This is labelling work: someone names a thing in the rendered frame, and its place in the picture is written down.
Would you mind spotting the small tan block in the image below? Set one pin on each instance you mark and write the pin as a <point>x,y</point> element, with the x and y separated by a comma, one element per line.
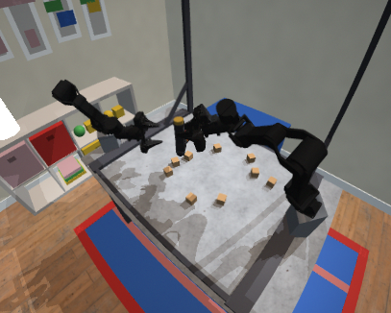
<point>221,199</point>
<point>188,155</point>
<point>175,162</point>
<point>217,148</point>
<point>254,172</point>
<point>191,198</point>
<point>168,171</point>
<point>251,158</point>
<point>271,182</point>

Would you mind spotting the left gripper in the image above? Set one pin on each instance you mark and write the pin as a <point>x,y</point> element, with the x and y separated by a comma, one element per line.
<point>198,138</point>

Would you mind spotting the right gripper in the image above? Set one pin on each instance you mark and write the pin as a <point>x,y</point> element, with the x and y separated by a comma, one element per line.
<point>131,132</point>

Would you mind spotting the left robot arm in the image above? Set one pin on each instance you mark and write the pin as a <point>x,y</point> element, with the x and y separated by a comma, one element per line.
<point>303,160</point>

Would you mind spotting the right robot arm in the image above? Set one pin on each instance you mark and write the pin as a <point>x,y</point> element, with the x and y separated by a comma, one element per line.
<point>65,91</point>

